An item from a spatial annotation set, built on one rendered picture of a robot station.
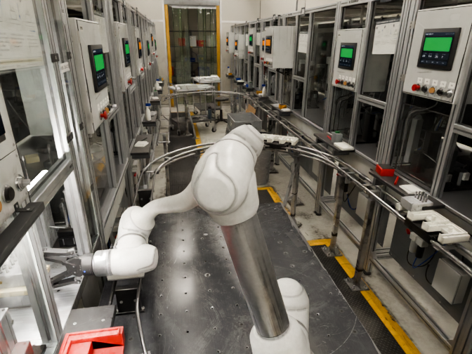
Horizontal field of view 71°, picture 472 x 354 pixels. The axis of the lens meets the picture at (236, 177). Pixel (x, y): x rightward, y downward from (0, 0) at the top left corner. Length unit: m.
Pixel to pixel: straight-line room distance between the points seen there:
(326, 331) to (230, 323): 0.38
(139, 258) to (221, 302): 0.48
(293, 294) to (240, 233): 0.43
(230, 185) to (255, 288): 0.32
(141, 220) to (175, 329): 0.46
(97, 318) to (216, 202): 0.65
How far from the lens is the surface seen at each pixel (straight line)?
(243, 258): 0.86
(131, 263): 1.22
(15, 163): 0.91
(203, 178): 0.71
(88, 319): 1.23
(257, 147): 0.90
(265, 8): 9.61
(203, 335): 1.42
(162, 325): 1.47
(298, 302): 1.18
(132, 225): 1.29
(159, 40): 9.29
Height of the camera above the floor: 1.73
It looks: 22 degrees down
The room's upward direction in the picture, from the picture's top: straight up
